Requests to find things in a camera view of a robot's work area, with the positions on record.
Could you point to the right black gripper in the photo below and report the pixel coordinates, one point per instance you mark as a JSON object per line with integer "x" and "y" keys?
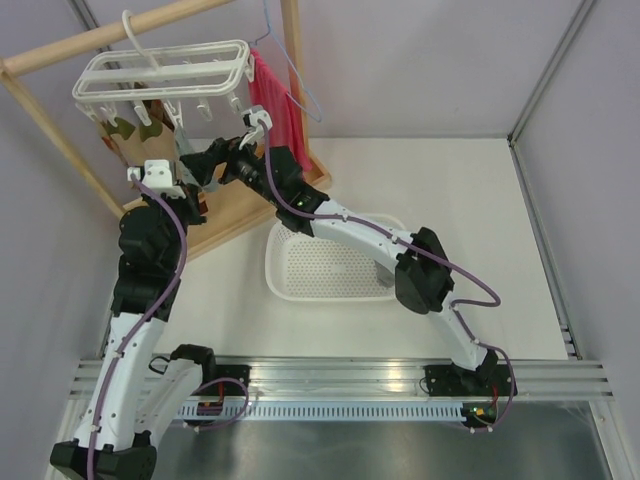
{"x": 217, "y": 154}

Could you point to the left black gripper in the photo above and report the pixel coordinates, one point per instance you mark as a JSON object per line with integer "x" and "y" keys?
{"x": 190, "y": 202}

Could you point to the beige striped sock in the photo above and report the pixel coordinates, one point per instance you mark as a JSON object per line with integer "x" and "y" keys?
{"x": 158, "y": 142}
{"x": 126, "y": 136}

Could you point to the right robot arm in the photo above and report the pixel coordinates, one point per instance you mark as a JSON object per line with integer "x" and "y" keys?
{"x": 424, "y": 280}

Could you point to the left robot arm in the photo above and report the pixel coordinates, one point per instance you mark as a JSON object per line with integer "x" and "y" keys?
{"x": 119, "y": 434}

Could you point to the white clip sock hanger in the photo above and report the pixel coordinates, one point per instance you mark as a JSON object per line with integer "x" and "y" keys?
{"x": 172, "y": 75}

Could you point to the wooden clothes rack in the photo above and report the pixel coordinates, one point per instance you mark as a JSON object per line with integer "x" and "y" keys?
{"x": 236, "y": 209}

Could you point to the pink towel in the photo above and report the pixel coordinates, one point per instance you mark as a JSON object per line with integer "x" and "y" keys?
{"x": 269, "y": 92}

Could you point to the argyle patterned sock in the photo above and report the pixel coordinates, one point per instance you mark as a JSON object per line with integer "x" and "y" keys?
{"x": 108, "y": 141}

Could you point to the white perforated plastic basket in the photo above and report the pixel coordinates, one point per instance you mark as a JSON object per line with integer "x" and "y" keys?
{"x": 299, "y": 268}

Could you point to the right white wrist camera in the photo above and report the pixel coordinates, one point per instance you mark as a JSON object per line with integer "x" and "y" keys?
{"x": 257, "y": 121}

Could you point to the blue wire hanger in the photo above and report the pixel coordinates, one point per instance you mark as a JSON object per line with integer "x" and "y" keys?
{"x": 297, "y": 89}

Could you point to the white cable duct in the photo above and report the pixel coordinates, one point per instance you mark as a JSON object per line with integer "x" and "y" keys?
{"x": 326, "y": 411}

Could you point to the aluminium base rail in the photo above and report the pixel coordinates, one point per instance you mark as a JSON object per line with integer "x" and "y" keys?
{"x": 292, "y": 378}

